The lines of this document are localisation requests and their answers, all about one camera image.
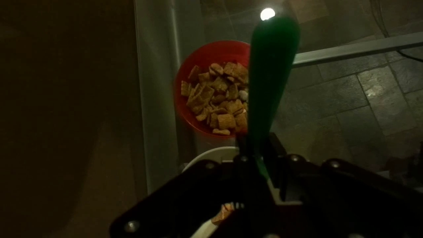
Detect black bowl with white inside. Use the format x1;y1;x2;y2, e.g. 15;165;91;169
181;145;242;238

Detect cereal pieces in black bowl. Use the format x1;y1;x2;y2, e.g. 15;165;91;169
210;202;235;226

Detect green plastic spoon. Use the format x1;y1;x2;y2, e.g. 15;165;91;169
237;14;303;182

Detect red bowl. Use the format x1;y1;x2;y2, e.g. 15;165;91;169
172;39;252;141

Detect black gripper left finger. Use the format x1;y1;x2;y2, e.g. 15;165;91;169
233;132;256;199

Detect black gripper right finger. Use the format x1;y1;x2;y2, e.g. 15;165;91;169
263;131;292;202

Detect cereal pieces in red bowl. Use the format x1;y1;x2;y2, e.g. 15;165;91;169
178;60;251;137

